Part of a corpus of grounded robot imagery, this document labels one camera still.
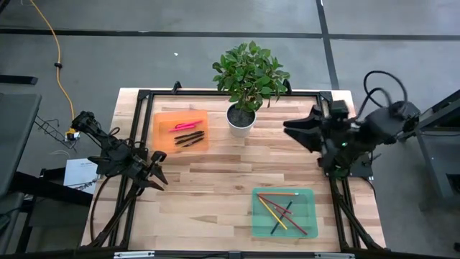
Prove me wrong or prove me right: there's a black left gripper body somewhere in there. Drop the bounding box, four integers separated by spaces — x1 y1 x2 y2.
127 156 155 188

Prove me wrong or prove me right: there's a silver aluminium bracket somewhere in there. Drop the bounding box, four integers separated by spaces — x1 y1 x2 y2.
114 250 156 259
315 252 356 259

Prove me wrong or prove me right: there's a green leafy plant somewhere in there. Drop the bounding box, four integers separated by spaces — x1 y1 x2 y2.
211 40 291 113

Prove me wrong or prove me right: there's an orange translucent plastic tray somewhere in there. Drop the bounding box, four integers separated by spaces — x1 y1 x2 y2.
152 109 210 154

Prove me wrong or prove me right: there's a dark green pencil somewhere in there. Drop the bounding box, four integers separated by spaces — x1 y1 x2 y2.
270 200 293 235

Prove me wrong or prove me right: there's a black floor strip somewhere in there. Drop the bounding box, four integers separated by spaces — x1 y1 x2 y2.
0 74 39 86

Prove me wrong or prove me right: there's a thick black pen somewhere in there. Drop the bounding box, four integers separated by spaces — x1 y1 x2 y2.
175 134 206 146

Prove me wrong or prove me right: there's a yellow pencil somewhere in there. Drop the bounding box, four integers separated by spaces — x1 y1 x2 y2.
257 196 289 231

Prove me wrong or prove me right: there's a grey metal cart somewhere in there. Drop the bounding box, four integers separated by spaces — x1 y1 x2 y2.
397 88 460 213

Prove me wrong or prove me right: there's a black floor beam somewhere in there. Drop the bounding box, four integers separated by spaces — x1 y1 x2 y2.
9 171 93 208

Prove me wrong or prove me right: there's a grey desk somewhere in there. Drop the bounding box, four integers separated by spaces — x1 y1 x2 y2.
0 92 42 198

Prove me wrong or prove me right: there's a slim black pen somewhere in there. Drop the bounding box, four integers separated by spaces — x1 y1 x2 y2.
181 137 206 148
174 130 206 140

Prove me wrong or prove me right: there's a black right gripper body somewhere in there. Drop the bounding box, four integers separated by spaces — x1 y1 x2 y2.
319 104 357 163

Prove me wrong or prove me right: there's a dark potting soil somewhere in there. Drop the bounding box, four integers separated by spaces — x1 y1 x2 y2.
229 106 255 128

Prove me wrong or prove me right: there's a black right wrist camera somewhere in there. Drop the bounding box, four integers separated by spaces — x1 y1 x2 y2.
329 99 350 117

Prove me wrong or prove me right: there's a white ribbed plant pot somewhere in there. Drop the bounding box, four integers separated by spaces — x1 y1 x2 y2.
226 103 257 138

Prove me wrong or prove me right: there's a pink pen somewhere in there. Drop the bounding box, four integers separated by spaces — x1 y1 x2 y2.
175 119 204 130
168 124 197 133

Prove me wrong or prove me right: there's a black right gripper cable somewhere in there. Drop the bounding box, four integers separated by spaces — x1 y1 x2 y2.
354 87 393 122

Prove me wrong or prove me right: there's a white paper sheet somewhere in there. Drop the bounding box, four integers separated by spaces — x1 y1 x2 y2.
63 158 100 196

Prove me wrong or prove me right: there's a green translucent plastic tray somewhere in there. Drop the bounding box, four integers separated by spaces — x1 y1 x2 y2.
251 187 319 239

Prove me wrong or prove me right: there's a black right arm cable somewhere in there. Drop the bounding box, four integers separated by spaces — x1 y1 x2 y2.
363 70 410 111

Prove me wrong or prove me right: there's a black aluminium table frame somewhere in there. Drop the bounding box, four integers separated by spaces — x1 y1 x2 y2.
79 81 388 253

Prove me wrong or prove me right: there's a red pencil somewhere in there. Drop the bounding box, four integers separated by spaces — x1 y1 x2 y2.
275 207 309 236
258 194 293 215

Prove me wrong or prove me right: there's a yellow white plug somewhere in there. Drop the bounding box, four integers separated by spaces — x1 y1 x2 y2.
64 127 81 142

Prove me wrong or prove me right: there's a yellow cable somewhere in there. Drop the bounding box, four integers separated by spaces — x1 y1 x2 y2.
28 0 76 122

